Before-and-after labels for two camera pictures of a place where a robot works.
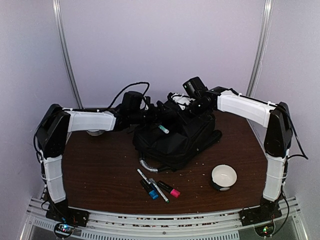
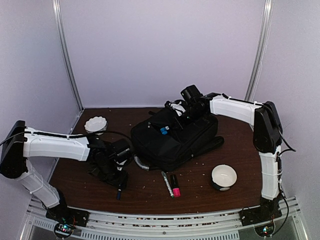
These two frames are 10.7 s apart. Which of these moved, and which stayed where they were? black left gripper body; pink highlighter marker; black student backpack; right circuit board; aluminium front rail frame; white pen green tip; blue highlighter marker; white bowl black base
Moved: pink highlighter marker; blue highlighter marker; white pen green tip; black left gripper body
Stayed: black student backpack; white bowl black base; right circuit board; aluminium front rail frame
